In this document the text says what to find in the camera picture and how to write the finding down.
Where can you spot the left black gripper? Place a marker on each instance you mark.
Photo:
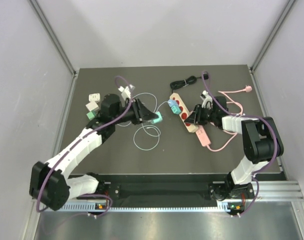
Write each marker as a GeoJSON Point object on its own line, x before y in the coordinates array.
{"type": "Point", "coordinates": [141, 113]}

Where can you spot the green usb charger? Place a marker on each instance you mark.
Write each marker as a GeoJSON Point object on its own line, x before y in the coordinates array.
{"type": "Point", "coordinates": [91, 115]}

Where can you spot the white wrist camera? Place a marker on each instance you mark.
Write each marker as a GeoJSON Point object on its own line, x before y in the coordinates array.
{"type": "Point", "coordinates": [126, 92]}
{"type": "Point", "coordinates": [207, 100]}

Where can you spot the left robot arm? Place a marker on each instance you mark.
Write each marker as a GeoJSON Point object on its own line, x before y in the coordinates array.
{"type": "Point", "coordinates": [50, 182]}

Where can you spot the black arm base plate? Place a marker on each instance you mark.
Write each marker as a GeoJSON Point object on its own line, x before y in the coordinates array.
{"type": "Point", "coordinates": [178, 190]}

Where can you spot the pink power strip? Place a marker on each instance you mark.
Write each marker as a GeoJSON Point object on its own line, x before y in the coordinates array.
{"type": "Point", "coordinates": [202, 136]}

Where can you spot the white square adapter plug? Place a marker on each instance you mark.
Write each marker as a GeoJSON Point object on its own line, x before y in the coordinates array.
{"type": "Point", "coordinates": [94, 97]}

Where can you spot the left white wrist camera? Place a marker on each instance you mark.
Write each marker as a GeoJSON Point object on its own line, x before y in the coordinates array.
{"type": "Point", "coordinates": [126, 92]}

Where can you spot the turquoise usb charger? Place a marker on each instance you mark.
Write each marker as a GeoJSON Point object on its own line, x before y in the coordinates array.
{"type": "Point", "coordinates": [176, 109]}

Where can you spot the white cube charger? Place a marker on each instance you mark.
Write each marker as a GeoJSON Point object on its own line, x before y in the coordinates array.
{"type": "Point", "coordinates": [92, 106]}

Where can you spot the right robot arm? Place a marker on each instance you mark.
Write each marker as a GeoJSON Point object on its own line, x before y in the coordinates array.
{"type": "Point", "coordinates": [262, 143]}

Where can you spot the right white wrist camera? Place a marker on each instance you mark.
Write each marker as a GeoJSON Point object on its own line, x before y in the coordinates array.
{"type": "Point", "coordinates": [207, 100]}

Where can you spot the blue usb charger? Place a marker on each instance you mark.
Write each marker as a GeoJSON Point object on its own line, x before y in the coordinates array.
{"type": "Point", "coordinates": [172, 102]}

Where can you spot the teal usb charger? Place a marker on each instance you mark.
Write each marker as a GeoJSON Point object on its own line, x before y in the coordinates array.
{"type": "Point", "coordinates": [158, 119]}

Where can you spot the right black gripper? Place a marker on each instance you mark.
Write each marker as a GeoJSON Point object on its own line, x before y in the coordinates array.
{"type": "Point", "coordinates": [196, 117]}

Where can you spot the beige red power strip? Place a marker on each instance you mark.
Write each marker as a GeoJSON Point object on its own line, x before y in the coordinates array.
{"type": "Point", "coordinates": [184, 113]}

